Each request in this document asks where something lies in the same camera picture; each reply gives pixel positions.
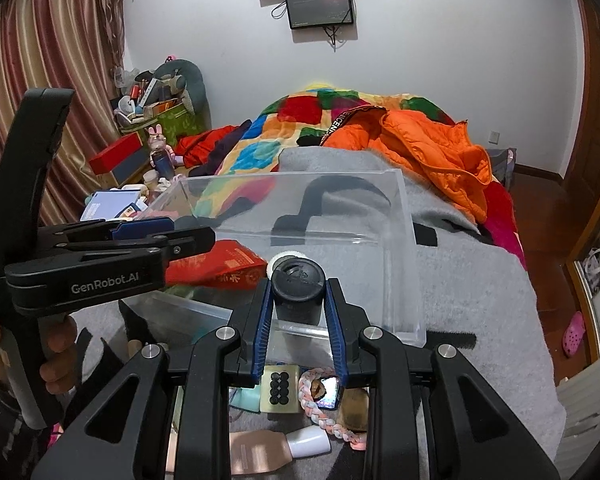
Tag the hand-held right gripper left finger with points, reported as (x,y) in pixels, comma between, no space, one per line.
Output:
(262,325)

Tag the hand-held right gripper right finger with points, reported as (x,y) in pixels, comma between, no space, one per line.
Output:
(332,330)

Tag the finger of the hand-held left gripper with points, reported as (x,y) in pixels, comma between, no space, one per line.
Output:
(190,242)
(140,229)

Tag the black cylindrical jar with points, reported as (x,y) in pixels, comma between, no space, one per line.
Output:
(297,287)

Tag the green block with black dots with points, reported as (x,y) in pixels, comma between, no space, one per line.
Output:
(279,390)

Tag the clear plastic storage box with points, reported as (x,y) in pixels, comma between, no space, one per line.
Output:
(405,285)

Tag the person's left hand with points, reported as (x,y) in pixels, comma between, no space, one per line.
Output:
(57,370)

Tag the red tea packet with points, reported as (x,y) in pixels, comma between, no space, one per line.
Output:
(215,265)

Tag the light blue paper box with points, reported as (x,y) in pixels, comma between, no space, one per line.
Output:
(107,205)

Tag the small white jar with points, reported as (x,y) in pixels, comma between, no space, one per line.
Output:
(150,178)

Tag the blue bottle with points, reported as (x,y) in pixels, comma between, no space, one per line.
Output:
(162,166)

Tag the red rectangular box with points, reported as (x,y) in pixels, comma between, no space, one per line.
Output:
(115,156)

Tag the mint green case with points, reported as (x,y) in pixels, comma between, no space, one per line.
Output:
(245,401)

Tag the brown soft pouch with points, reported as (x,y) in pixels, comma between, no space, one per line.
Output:
(356,410)

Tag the pink bunny toy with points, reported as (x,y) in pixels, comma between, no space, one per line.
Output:
(157,142)

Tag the dark navy garment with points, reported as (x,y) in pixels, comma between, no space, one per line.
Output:
(220,152)

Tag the red garment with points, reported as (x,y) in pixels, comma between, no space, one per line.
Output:
(202,142)

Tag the green gift bag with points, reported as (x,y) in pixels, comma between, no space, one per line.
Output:
(177,125)

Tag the beige tube with white cap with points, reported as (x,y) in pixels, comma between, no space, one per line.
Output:
(280,447)

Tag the pile of household clutter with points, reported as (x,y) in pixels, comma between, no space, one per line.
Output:
(145,100)

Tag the grey felt blanket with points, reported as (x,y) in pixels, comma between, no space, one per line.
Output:
(480,320)

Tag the grey curved pillow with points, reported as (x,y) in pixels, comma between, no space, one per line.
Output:
(192,80)

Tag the colourful patchwork blanket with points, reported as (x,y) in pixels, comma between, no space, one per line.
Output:
(300,110)

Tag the striped red gold curtain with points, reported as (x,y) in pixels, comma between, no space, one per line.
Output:
(55,60)

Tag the orange puffer jacket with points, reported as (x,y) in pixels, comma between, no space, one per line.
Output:
(420,150)

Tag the dark cloth bundle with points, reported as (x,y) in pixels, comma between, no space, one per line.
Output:
(505,165)

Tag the pink clog shoe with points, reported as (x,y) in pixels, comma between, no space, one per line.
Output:
(574,335)

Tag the small black monitor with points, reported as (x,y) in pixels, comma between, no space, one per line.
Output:
(320,6)

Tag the white wall socket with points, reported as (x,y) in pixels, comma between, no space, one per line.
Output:
(494,137)

